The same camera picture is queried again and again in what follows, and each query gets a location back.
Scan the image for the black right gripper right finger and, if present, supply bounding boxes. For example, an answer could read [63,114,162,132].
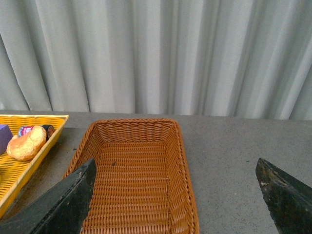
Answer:
[255,158,312,234]

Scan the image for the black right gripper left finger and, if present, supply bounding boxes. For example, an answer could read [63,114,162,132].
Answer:
[0,158,97,234]

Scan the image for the purple box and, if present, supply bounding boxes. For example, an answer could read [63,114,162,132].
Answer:
[0,124,13,155]

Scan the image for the golden bread roll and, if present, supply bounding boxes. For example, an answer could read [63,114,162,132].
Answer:
[6,133,46,160]

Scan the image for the brown wicker basket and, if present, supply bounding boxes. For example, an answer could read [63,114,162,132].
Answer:
[66,118,199,234]

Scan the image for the grey curtain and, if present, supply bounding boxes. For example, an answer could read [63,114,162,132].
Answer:
[0,0,312,120]

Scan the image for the small black red-labelled can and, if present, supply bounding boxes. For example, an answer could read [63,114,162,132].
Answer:
[18,124,55,141]

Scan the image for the yellow wicker basket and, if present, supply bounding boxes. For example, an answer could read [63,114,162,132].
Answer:
[0,114,69,216]

